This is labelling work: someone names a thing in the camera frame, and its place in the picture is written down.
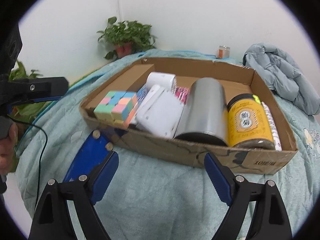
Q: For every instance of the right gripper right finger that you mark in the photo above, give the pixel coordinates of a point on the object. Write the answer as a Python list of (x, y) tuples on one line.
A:
[(270, 219)]

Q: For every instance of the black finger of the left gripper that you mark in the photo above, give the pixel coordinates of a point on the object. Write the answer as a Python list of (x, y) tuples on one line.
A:
[(22, 91)]

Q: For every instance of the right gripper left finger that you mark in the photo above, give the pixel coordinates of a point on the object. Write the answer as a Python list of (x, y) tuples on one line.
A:
[(52, 219)]

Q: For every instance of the pastel rubik's cube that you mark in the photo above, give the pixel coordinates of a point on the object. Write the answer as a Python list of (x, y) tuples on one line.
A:
[(117, 108)]

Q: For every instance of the white rectangular plastic box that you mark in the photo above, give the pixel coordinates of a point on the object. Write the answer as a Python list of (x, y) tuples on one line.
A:
[(159, 113)]

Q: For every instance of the white handheld fan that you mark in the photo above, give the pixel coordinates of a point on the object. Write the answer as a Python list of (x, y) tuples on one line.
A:
[(165, 80)]

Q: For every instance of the person's left hand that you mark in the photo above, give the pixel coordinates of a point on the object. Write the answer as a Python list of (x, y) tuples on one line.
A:
[(7, 150)]

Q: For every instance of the large leafy green plant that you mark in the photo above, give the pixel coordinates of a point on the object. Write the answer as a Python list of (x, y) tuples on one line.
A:
[(27, 112)]

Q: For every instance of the blue rectangular board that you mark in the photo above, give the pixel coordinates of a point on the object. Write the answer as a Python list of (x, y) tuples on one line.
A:
[(91, 153)]

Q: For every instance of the yellow labelled jar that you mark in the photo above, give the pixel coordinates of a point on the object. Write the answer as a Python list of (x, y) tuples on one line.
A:
[(248, 125)]

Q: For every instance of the light green quilt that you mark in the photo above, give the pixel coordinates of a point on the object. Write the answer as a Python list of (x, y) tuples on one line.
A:
[(149, 198)]

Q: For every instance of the silver metal can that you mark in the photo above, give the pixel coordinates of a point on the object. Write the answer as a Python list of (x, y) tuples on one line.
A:
[(204, 117)]

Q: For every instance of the potted plant red pot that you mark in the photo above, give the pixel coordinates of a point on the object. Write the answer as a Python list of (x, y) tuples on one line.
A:
[(124, 38)]

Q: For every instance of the grey blue jacket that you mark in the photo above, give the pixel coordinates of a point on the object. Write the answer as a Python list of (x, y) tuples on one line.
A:
[(282, 74)]

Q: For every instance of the cardboard box tray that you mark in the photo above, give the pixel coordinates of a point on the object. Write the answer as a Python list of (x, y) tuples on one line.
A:
[(234, 79)]

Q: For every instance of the colourful card pack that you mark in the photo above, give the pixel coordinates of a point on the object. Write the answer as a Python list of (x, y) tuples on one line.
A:
[(180, 92)]

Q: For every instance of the small orange jar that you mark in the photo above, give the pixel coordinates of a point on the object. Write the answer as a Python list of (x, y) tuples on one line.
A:
[(223, 52)]

